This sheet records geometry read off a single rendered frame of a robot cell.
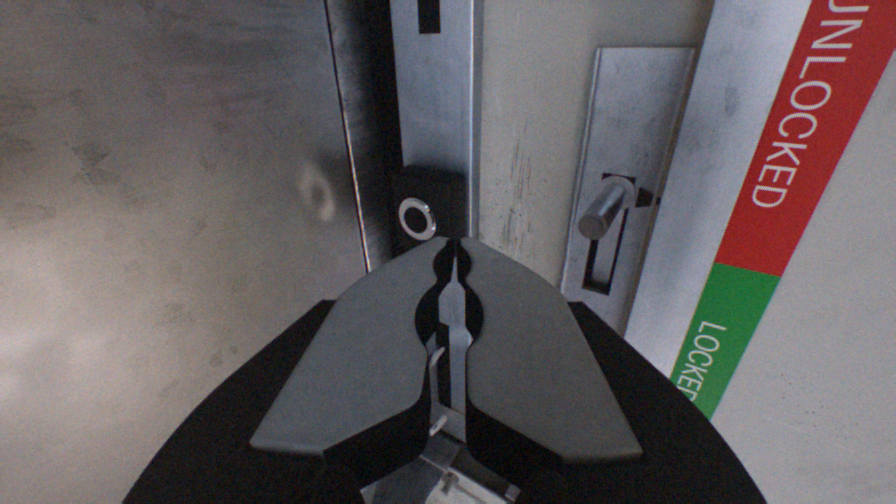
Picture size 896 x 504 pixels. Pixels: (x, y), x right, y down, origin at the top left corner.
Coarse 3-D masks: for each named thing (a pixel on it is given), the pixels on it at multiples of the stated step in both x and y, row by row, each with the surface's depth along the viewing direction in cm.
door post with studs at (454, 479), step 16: (464, 448) 44; (464, 464) 42; (480, 464) 42; (448, 480) 39; (464, 480) 39; (480, 480) 41; (496, 480) 41; (448, 496) 42; (464, 496) 40; (480, 496) 39; (496, 496) 37
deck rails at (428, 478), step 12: (408, 468) 39; (420, 468) 39; (432, 468) 39; (384, 480) 38; (396, 480) 38; (408, 480) 38; (420, 480) 38; (432, 480) 38; (384, 492) 37; (396, 492) 37; (408, 492) 37; (420, 492) 37
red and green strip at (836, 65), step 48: (816, 0) 15; (864, 0) 14; (816, 48) 16; (864, 48) 15; (816, 96) 16; (864, 96) 15; (768, 144) 18; (816, 144) 17; (768, 192) 18; (816, 192) 17; (768, 240) 19; (720, 288) 22; (768, 288) 20; (720, 336) 23; (720, 384) 24
